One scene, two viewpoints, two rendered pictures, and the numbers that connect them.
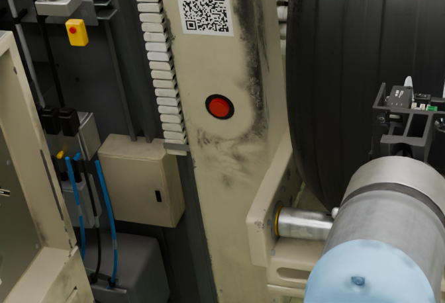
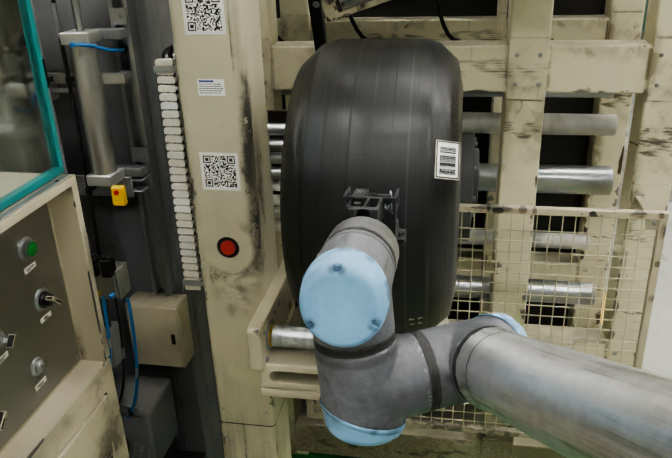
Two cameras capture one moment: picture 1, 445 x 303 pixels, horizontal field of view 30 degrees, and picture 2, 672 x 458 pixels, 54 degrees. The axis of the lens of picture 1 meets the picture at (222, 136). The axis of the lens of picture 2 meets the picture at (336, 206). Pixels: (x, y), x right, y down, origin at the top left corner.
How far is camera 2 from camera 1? 0.22 m
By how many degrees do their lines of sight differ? 17
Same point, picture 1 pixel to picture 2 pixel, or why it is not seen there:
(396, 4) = (356, 148)
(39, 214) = (80, 329)
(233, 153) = (237, 285)
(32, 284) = (71, 385)
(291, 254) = (281, 360)
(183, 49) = (202, 202)
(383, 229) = (353, 244)
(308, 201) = not seen: hidden behind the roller
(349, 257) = (331, 256)
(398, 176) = (361, 223)
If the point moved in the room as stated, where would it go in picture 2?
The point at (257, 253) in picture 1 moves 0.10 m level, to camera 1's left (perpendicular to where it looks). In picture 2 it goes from (255, 358) to (202, 367)
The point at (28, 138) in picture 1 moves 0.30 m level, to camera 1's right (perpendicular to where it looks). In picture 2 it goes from (79, 261) to (249, 239)
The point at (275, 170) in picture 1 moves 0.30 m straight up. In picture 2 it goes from (269, 298) to (258, 157)
